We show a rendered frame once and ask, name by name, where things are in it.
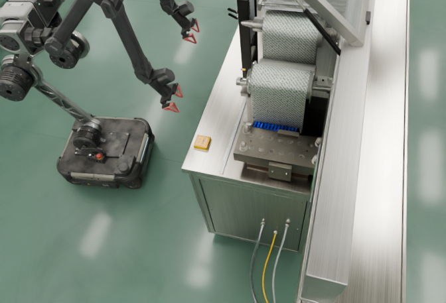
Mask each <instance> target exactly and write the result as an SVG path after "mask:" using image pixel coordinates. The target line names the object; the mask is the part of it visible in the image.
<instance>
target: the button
mask: <svg viewBox="0 0 446 303"><path fill-rule="evenodd" d="M210 141H211V138H210V137H207V136H204V135H197V137H196V140H195V142H194V145H193V146H194V148H196V149H202V150H206V151H207V150H208V146H209V144H210Z"/></svg>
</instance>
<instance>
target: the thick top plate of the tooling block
mask: <svg viewBox="0 0 446 303"><path fill-rule="evenodd" d="M243 127H244V125H242V127H241V129H240V134H239V136H238V140H237V142H236V146H235V149H234V152H233V155H234V160H237V161H241V162H248V163H252V164H258V165H262V166H269V162H270V161H271V162H277V163H282V164H288V165H291V166H292V171H293V172H300V173H303V174H310V175H314V171H315V165H314V164H313V163H312V159H313V157H314V156H315V155H316V154H317V153H318V149H319V148H318V147H317V146H316V145H315V141H316V140H317V138H315V137H308V136H303V135H299V138H298V139H295V138H291V137H283V136H279V135H277V132H278V131H272V130H268V129H260V128H256V127H251V129H250V133H249V134H247V135H246V134H243ZM242 141H244V142H245V143H246V144H247V147H248V149H247V151H245V152H242V151H241V150H240V143H241V142H242Z"/></svg>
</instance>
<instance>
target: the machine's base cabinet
mask: <svg viewBox="0 0 446 303"><path fill-rule="evenodd" d="M188 175H189V177H190V181H191V183H192V186H193V188H194V192H195V194H196V198H197V200H198V204H199V206H200V210H201V212H202V215H203V218H204V221H205V224H206V227H207V230H208V232H211V233H215V234H219V235H223V236H227V237H231V238H235V239H240V240H243V241H248V242H251V243H257V240H258V236H259V233H260V229H261V225H260V223H261V222H265V223H266V225H265V226H264V229H263V233H262V237H261V241H260V245H265V246H268V247H271V244H272V241H273V237H274V233H273V232H274V231H277V235H276V236H275V240H274V243H273V248H276V249H279V248H280V246H281V242H282V239H283V235H284V233H285V224H286V223H288V224H289V227H288V228H287V233H286V236H285V241H284V243H283V246H282V250H284V251H289V252H292V253H297V254H300V255H302V254H303V246H304V242H305V234H306V230H307V222H308V218H309V211H308V206H309V198H303V197H299V196H294V195H290V194H284V193H280V192H274V191H271V190H264V189H261V188H255V187H251V186H245V185H241V184H236V183H232V182H226V181H223V180H217V179H213V178H207V177H203V176H197V175H193V174H188Z"/></svg>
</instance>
